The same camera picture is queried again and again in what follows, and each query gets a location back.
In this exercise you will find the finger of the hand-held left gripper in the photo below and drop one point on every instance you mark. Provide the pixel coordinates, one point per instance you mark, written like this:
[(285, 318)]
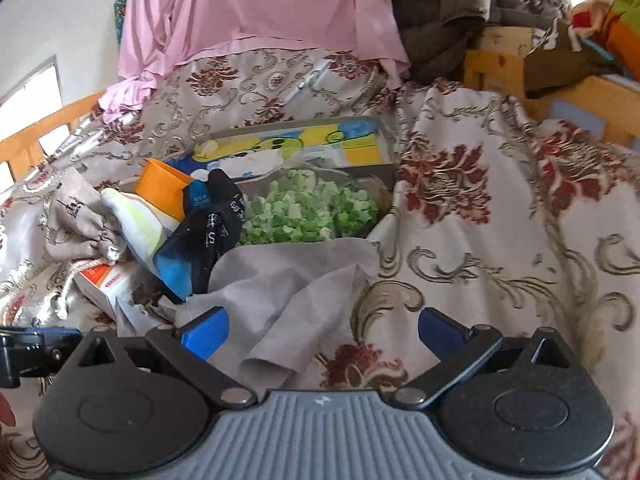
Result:
[(30, 347)]

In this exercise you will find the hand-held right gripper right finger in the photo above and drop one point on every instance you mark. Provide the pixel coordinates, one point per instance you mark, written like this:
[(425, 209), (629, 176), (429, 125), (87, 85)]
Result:
[(440, 332)]

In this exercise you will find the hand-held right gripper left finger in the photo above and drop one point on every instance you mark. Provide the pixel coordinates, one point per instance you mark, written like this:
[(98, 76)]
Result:
[(207, 330)]

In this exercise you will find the yellow striped white cloth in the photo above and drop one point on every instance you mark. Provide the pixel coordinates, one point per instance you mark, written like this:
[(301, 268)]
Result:
[(140, 225)]

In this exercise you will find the grey storage box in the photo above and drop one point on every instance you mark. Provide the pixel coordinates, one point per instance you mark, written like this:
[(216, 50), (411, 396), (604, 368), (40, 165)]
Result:
[(387, 155)]

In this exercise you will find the person's left hand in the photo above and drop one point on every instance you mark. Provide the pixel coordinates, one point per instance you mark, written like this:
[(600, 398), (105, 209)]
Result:
[(5, 410)]

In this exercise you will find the white crumpled wrapper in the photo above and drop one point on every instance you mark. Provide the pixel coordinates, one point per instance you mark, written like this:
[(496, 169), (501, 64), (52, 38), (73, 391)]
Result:
[(135, 317)]

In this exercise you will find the orange white carton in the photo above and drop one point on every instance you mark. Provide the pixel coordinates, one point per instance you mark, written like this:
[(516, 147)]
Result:
[(100, 280)]

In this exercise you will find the floral printed blanket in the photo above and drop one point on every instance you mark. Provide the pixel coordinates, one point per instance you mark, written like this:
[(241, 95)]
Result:
[(475, 240)]

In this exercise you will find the black blue sock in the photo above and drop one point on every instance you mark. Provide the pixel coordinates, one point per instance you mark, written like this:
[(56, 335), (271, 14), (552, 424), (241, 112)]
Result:
[(210, 230)]

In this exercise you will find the grey cloth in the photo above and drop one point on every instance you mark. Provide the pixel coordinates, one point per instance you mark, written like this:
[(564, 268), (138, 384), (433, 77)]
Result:
[(300, 290)]

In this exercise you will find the green white fluffy cloth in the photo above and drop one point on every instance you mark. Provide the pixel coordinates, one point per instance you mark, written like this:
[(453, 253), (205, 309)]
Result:
[(300, 210)]

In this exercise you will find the orange plastic container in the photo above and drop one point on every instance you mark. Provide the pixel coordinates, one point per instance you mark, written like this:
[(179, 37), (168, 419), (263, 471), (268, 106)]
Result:
[(160, 185)]

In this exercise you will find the cartoon printed box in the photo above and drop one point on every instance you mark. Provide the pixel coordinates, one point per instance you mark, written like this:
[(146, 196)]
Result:
[(280, 147)]

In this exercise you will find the window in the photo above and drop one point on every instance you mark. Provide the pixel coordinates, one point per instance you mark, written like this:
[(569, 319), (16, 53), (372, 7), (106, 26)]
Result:
[(30, 90)]

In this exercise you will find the brown cloth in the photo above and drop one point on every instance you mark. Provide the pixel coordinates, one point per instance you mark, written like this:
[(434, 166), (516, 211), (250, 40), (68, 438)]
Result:
[(560, 67)]

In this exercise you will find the olive quilted jacket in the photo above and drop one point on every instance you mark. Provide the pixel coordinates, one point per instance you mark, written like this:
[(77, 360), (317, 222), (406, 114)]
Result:
[(425, 25)]

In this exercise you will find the pink cloth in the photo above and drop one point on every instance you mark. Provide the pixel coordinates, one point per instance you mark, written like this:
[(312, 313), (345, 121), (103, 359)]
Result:
[(250, 0)]

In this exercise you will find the colourful blanket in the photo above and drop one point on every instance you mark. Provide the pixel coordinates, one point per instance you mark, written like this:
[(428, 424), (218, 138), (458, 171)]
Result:
[(620, 25)]

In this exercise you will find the wooden bed rail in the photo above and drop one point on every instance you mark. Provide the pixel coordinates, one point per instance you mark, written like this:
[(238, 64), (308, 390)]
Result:
[(50, 120)]

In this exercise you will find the wooden bed frame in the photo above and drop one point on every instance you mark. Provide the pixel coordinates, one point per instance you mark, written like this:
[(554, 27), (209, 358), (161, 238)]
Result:
[(492, 65)]

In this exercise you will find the teal wall poster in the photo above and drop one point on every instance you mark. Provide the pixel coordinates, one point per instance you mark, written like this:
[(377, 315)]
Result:
[(121, 15)]

